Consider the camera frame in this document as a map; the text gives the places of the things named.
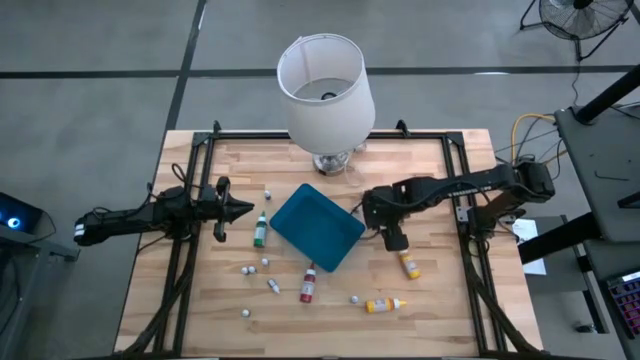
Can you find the black floor fan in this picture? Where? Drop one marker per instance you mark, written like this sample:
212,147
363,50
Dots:
582,20

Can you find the black stand pole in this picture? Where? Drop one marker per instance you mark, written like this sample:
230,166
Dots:
610,92

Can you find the white shade silver table lamp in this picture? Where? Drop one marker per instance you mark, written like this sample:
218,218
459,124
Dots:
325,120

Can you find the black computer blue light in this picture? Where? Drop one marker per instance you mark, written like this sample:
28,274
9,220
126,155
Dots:
20,215

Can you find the black allen key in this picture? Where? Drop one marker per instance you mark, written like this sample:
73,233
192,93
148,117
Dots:
611,178

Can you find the grey side table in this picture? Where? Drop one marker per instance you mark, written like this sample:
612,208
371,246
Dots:
600,150

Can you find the black bracket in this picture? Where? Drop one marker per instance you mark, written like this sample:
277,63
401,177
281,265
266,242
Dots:
630,201

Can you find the green food coloring bottle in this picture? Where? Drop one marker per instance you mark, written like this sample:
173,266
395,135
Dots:
260,235

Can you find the backlit keyboard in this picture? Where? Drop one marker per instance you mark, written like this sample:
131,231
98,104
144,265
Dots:
627,300

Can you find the silver mounting bracket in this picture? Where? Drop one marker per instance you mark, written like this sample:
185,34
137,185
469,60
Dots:
462,215

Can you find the blue plastic tray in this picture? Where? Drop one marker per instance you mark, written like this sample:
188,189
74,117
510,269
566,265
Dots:
315,225

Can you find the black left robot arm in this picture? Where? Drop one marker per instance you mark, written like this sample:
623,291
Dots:
125,220

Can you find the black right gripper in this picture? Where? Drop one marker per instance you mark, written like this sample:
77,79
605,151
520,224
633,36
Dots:
385,207

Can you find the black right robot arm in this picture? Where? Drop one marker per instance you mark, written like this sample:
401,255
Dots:
465,186

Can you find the dark red food coloring bottle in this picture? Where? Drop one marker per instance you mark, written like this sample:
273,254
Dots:
307,289

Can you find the white round cap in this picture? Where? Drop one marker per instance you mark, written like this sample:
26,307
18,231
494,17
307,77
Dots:
273,286

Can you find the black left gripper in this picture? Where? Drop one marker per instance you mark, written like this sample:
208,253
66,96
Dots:
212,207

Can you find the grey lower shelf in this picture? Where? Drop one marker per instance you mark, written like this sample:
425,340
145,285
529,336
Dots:
605,260

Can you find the yellow food coloring bottle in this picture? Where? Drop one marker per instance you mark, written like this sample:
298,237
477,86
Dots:
411,267
380,305

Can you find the white paper sheet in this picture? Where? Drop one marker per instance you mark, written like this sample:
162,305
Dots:
527,232

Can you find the black metal beam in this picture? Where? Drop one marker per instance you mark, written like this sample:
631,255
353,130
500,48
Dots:
555,240

